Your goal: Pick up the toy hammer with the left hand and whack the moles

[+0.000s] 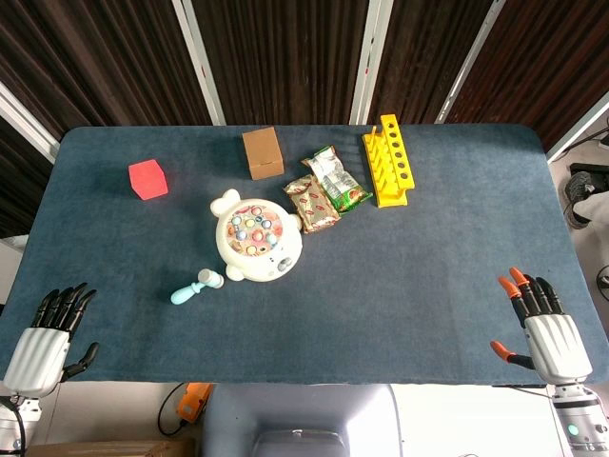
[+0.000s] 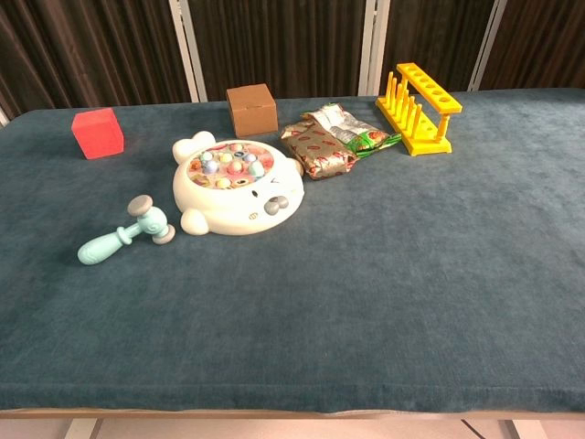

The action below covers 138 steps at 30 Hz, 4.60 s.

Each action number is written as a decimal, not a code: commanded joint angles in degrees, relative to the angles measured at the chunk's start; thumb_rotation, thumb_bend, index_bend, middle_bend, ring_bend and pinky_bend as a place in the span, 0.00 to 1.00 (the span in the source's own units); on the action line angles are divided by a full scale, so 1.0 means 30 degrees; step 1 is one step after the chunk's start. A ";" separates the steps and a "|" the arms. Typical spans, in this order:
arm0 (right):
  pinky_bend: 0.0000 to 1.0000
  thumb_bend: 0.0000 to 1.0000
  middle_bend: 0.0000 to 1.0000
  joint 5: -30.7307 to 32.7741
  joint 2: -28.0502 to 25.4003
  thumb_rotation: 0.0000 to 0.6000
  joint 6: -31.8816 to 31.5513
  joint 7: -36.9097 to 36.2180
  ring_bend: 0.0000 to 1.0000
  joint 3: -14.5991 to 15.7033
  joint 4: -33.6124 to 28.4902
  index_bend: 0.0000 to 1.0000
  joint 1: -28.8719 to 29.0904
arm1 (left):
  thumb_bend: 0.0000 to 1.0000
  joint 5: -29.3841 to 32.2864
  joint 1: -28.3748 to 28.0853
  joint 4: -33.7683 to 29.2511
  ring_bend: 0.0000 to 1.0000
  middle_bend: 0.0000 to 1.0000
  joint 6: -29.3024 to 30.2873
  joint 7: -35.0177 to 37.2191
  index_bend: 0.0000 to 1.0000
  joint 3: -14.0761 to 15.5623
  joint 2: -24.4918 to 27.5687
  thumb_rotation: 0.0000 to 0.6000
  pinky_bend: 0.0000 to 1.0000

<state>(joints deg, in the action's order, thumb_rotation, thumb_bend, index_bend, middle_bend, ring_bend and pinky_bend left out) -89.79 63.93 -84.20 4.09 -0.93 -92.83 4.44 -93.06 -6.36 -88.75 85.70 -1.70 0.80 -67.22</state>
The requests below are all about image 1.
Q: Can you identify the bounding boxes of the green silver snack packet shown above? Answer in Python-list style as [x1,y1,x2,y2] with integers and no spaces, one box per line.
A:
[301,146,374,216]

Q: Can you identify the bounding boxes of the white partition post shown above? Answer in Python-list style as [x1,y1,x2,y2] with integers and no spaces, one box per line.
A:
[435,0,506,125]
[170,0,226,126]
[0,80,61,164]
[546,89,609,164]
[349,0,396,126]

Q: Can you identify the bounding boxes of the orange device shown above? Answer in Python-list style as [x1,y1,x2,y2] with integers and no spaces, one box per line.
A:
[176,382,214,420]

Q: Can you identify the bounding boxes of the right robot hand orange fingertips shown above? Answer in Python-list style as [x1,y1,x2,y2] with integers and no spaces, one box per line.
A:
[489,267,594,385]

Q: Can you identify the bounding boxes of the red foam cube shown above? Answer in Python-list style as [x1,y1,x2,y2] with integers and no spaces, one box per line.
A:
[128,159,169,201]

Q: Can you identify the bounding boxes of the blue table cloth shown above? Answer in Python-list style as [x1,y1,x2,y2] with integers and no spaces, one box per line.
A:
[0,124,601,386]

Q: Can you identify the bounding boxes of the grey robot torso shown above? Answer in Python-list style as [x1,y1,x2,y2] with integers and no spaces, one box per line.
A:
[202,383,405,457]

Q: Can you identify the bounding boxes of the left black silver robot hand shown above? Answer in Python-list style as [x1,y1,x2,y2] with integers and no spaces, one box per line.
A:
[2,282,100,399]

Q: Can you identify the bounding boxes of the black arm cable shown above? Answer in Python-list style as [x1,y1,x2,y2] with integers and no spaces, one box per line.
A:
[0,397,28,451]

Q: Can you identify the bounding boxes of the small brown cardboard box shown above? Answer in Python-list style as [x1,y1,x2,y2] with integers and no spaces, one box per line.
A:
[241,126,285,181]

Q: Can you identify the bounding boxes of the yellow test tube rack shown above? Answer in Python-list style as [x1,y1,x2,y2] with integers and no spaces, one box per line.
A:
[362,113,416,209]

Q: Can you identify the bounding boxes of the light blue toy mallet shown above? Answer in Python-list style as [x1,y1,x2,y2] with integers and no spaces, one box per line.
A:
[170,268,225,305]

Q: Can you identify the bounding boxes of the gold brown snack packet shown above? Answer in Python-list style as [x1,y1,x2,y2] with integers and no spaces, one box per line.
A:
[283,173,342,234]

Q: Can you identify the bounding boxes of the large cardboard box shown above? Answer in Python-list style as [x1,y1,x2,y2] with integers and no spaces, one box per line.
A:
[26,438,196,457]

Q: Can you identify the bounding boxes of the thin black floor cable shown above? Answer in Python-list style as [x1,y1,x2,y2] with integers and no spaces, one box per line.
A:
[157,382,191,437]

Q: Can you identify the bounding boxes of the white whack-a-mole toy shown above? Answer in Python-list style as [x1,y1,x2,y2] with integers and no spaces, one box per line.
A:
[209,188,305,282]

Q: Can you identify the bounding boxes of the black shoe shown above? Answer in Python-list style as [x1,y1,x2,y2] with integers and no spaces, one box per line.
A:
[564,170,599,226]

